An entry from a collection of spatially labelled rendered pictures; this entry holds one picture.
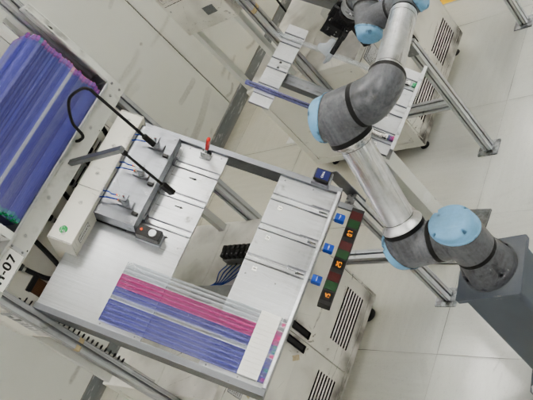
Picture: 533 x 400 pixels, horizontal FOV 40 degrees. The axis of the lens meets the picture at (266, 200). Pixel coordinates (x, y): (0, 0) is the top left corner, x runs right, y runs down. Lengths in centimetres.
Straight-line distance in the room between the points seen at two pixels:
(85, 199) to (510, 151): 172
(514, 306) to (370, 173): 53
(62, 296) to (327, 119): 95
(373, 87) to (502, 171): 139
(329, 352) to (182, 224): 80
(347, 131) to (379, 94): 12
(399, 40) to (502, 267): 64
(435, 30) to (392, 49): 168
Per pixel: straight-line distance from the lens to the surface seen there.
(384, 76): 179
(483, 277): 199
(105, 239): 228
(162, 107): 438
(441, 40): 358
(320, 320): 269
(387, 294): 300
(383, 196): 190
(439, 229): 190
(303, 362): 263
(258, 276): 219
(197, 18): 319
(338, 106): 180
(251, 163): 236
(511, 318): 213
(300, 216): 228
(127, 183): 230
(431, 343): 277
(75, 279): 225
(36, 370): 388
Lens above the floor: 207
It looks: 32 degrees down
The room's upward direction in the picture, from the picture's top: 48 degrees counter-clockwise
